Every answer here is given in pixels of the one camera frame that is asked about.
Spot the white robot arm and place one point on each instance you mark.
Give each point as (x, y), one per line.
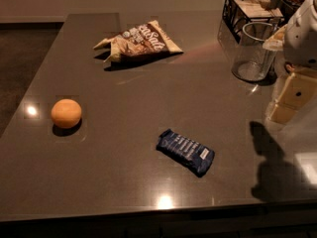
(295, 63)

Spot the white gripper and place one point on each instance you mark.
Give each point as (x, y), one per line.
(301, 42)

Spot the black wire basket with packets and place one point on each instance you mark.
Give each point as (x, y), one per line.
(237, 13)

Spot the orange round fruit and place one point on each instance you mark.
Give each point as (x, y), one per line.
(66, 113)

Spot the brown sea salt chip bag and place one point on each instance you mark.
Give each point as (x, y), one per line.
(141, 42)

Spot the blue rxbar blueberry wrapper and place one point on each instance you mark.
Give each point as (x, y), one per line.
(189, 153)

